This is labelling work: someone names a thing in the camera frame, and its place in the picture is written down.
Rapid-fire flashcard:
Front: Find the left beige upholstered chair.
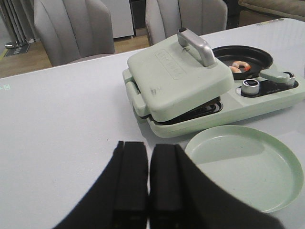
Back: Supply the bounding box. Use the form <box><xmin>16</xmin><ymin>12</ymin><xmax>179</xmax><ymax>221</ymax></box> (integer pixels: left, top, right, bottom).
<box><xmin>34</xmin><ymin>0</ymin><xmax>115</xmax><ymax>66</ymax></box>

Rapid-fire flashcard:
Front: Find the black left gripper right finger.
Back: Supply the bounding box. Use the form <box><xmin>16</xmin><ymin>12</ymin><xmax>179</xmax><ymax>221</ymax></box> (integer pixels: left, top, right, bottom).
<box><xmin>149</xmin><ymin>144</ymin><xmax>284</xmax><ymax>229</ymax></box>

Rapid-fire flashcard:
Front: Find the beige upholstered chair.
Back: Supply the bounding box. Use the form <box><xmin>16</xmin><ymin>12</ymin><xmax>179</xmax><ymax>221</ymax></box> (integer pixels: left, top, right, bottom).
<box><xmin>145</xmin><ymin>0</ymin><xmax>228</xmax><ymax>46</ymax></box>
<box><xmin>34</xmin><ymin>0</ymin><xmax>115</xmax><ymax>66</ymax></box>

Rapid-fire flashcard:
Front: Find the black round frying pan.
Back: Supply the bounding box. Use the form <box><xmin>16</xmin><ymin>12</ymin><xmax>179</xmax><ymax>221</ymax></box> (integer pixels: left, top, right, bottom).
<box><xmin>213</xmin><ymin>45</ymin><xmax>273</xmax><ymax>80</ymax></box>

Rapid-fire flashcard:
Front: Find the white cabinet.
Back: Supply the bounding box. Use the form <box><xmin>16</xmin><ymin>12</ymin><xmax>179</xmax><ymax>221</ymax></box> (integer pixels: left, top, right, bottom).
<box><xmin>108</xmin><ymin>0</ymin><xmax>134</xmax><ymax>38</ymax></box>

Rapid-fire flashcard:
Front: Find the mint green breakfast maker base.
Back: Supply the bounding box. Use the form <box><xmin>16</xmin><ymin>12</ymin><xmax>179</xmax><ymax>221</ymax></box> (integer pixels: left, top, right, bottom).
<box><xmin>134</xmin><ymin>63</ymin><xmax>305</xmax><ymax>138</ymax></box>

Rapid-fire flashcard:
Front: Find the left silver control knob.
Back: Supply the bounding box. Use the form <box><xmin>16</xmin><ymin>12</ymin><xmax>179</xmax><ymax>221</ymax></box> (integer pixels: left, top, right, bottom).
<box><xmin>241</xmin><ymin>79</ymin><xmax>260</xmax><ymax>95</ymax></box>

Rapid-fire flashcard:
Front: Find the silver control knob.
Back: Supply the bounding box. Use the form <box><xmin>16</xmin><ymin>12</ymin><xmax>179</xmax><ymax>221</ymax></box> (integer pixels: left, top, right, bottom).
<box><xmin>285</xmin><ymin>72</ymin><xmax>295</xmax><ymax>87</ymax></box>
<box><xmin>241</xmin><ymin>79</ymin><xmax>260</xmax><ymax>95</ymax></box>

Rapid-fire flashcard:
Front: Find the mint green hinged lid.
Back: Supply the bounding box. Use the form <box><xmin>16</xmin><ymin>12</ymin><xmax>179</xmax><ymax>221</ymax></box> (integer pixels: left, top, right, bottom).
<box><xmin>122</xmin><ymin>28</ymin><xmax>234</xmax><ymax>122</ymax></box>

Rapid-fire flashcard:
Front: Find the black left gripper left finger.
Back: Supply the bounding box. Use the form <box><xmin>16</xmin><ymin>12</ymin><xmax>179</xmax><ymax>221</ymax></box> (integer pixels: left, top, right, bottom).
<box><xmin>56</xmin><ymin>141</ymin><xmax>148</xmax><ymax>229</ymax></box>

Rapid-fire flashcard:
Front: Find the right beige upholstered chair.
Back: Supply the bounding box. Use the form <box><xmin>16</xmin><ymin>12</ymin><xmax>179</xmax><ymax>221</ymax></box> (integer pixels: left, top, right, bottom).
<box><xmin>145</xmin><ymin>0</ymin><xmax>228</xmax><ymax>46</ymax></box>

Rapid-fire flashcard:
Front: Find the stanchion post base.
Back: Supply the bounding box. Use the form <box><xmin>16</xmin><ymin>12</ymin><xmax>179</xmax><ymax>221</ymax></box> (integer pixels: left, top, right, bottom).
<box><xmin>5</xmin><ymin>41</ymin><xmax>29</xmax><ymax>49</ymax></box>

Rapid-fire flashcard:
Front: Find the mint green round plate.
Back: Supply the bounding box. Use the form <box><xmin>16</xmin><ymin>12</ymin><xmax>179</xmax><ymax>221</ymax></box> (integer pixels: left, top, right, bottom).
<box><xmin>185</xmin><ymin>125</ymin><xmax>304</xmax><ymax>213</ymax></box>

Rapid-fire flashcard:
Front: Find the orange shrimp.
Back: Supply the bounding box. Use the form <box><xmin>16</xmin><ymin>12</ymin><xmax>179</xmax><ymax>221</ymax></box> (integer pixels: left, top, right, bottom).
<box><xmin>229</xmin><ymin>61</ymin><xmax>251</xmax><ymax>73</ymax></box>

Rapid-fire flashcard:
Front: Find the beige cushion seat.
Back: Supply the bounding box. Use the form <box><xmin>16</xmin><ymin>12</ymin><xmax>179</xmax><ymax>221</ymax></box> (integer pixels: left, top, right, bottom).
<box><xmin>238</xmin><ymin>0</ymin><xmax>305</xmax><ymax>21</ymax></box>

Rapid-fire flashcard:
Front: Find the right silver control knob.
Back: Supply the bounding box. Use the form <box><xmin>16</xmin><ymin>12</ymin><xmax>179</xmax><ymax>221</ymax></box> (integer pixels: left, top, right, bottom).
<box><xmin>285</xmin><ymin>72</ymin><xmax>295</xmax><ymax>87</ymax></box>

